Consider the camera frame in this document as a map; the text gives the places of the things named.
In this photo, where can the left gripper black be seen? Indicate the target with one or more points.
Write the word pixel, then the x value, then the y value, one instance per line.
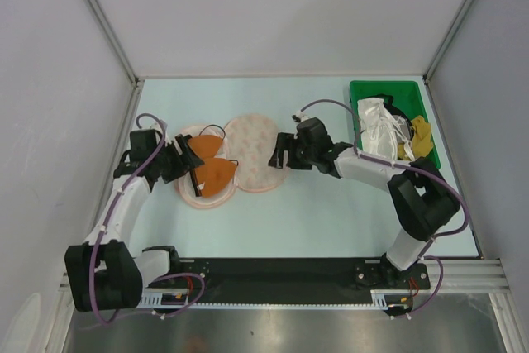
pixel 192 160

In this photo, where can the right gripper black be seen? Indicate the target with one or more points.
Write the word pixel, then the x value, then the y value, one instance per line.
pixel 287 142

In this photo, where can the pink floral mesh laundry bag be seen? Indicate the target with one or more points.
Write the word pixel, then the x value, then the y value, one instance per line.
pixel 236 158

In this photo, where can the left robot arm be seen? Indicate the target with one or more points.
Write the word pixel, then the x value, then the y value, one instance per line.
pixel 104 272

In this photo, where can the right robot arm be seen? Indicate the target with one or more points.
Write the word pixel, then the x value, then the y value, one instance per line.
pixel 423 201

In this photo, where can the white satin bra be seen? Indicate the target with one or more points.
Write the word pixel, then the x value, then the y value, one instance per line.
pixel 382 133

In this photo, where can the grey black bra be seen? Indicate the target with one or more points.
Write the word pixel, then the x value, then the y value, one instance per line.
pixel 398 111

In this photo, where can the green plastic bin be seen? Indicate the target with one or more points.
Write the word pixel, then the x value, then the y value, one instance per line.
pixel 407 98

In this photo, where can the mustard yellow garment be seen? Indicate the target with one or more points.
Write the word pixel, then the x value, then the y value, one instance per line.
pixel 421 143

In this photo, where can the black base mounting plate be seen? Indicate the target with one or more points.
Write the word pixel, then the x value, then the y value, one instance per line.
pixel 294 294

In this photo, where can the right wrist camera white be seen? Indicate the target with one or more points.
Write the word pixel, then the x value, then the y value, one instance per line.
pixel 299 116

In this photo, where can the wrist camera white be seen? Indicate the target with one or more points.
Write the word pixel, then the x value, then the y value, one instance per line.
pixel 299 116
pixel 156 126

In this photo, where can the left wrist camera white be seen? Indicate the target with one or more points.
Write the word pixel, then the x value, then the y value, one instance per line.
pixel 156 126

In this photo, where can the left aluminium frame post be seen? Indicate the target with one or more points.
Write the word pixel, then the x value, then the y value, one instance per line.
pixel 110 36

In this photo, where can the aluminium frame post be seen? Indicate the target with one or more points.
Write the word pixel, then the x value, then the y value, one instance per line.
pixel 456 24
pixel 110 36

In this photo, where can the aluminium front frame rail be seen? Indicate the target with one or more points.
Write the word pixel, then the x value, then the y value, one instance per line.
pixel 454 276

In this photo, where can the right aluminium frame post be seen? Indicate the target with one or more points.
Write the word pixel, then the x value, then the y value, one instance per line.
pixel 456 24

